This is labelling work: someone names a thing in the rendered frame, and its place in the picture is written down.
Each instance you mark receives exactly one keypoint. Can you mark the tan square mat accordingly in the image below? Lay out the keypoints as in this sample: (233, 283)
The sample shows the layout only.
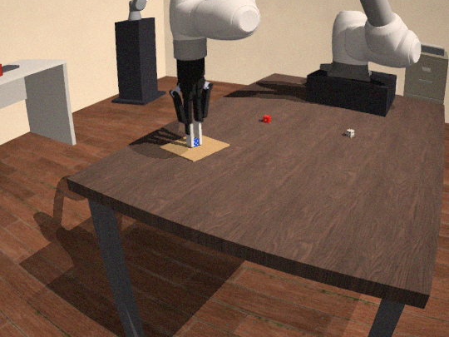
(208, 146)

